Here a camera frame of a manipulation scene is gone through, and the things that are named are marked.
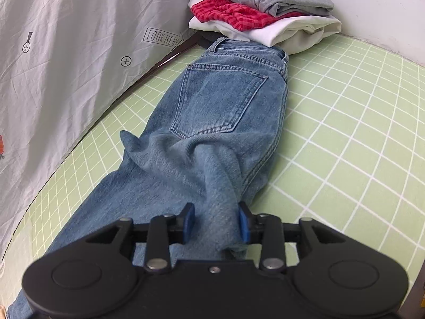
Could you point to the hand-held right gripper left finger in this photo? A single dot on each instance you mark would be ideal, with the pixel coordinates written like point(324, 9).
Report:
point(189, 221)

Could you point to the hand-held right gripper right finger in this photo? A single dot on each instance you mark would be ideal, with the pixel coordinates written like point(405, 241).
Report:
point(244, 226)

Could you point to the blue denim jeans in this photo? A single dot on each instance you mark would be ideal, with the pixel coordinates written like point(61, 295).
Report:
point(215, 106)

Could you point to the dark folded garment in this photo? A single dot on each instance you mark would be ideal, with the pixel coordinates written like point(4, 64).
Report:
point(207, 36)

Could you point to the grey carrot print sheet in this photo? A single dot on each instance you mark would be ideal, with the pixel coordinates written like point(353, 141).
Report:
point(66, 73)

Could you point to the white folded garment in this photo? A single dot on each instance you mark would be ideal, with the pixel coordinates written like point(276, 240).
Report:
point(292, 31)

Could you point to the red checked garment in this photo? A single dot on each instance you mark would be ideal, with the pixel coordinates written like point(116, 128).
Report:
point(232, 15)

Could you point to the dark bed frame edge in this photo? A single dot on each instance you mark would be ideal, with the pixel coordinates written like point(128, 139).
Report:
point(172, 56)

